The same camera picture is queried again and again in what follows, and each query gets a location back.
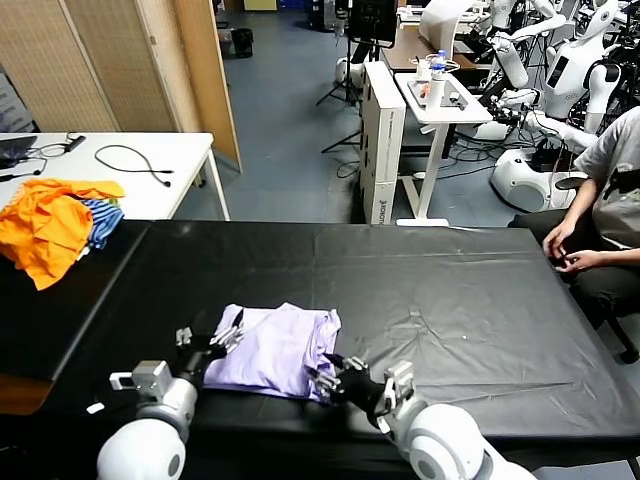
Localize black looped cable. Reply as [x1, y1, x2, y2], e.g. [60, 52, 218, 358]
[94, 144, 175, 189]

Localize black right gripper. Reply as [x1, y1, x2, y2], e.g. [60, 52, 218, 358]
[305, 353, 389, 426]

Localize black tripod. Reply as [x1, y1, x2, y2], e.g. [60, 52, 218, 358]
[315, 24, 366, 154]

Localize person's right hand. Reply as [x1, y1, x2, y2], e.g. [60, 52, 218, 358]
[542, 219, 576, 260]

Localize lavender t-shirt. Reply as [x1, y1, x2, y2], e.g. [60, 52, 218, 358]
[202, 301, 344, 403]

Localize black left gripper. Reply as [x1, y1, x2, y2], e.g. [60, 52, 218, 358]
[174, 308, 245, 386]

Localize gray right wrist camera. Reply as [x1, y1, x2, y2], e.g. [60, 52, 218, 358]
[382, 360, 417, 402]

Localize tall white cardboard box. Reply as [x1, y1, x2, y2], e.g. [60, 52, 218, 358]
[358, 60, 408, 227]

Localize black tablecloth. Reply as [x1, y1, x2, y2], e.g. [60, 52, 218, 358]
[42, 219, 640, 451]

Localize black adapter with cable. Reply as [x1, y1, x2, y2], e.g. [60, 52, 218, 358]
[28, 133, 87, 177]

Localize white curved shell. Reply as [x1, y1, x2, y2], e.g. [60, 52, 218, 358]
[418, 0, 475, 57]

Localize white humanoid robot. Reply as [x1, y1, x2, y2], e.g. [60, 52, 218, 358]
[487, 0, 567, 90]
[542, 0, 624, 135]

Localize black covered wooden table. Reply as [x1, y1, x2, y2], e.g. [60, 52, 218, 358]
[0, 219, 151, 417]

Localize black waste bin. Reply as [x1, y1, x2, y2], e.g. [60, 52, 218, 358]
[230, 28, 254, 60]

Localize blue striped garment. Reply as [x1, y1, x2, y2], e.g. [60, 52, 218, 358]
[78, 197, 125, 252]

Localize seated person gray shirt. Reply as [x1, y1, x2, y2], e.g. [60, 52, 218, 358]
[508, 104, 640, 322]

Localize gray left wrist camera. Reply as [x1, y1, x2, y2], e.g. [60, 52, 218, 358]
[108, 360, 172, 402]

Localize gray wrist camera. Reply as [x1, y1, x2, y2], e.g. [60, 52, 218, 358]
[382, 360, 417, 402]
[108, 360, 172, 402]

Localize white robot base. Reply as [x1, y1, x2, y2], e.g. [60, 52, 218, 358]
[334, 56, 367, 87]
[456, 119, 509, 142]
[489, 147, 590, 214]

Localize black monitor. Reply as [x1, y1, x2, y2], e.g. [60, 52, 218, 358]
[346, 0, 399, 49]

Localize white tumbler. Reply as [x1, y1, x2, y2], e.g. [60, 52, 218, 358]
[424, 74, 444, 114]

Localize white standing desk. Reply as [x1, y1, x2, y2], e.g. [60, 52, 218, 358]
[393, 72, 494, 228]

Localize black floor cables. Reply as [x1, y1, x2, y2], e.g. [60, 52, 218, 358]
[336, 142, 502, 182]

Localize person's left hand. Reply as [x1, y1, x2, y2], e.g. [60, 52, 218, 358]
[554, 249, 600, 274]

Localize person's right forearm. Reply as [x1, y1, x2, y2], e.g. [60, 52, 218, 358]
[559, 189, 596, 236]

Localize wooden partition wall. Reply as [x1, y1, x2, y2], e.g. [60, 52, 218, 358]
[172, 0, 244, 174]

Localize black laptop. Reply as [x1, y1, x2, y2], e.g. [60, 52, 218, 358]
[0, 134, 39, 170]

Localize brown wooden desk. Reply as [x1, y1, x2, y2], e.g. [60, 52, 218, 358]
[380, 24, 494, 74]

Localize orange garment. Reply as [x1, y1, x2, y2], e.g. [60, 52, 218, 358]
[0, 178, 126, 292]

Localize person's left forearm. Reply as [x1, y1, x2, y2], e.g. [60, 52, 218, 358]
[594, 248, 640, 270]

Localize beige pegboard screen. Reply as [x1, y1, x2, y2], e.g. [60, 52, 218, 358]
[0, 0, 179, 134]

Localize white table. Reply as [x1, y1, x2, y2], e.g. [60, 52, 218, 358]
[0, 131, 232, 222]

